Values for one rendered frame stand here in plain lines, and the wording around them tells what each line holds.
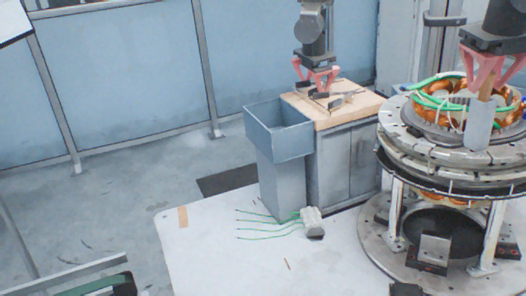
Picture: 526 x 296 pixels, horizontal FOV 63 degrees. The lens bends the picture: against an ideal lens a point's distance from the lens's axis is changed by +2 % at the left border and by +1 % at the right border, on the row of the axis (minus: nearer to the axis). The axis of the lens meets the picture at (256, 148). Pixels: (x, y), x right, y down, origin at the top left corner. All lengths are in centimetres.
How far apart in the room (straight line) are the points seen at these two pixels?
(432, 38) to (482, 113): 59
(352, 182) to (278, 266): 30
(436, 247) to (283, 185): 36
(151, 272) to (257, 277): 126
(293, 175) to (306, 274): 23
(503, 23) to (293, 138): 46
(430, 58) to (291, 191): 59
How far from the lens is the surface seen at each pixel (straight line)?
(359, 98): 106
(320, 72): 100
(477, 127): 79
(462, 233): 112
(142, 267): 224
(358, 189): 114
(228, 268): 101
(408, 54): 323
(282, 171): 101
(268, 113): 109
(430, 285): 96
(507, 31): 72
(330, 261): 100
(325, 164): 103
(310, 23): 93
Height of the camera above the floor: 149
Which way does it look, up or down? 30 degrees down
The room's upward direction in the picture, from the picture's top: 6 degrees counter-clockwise
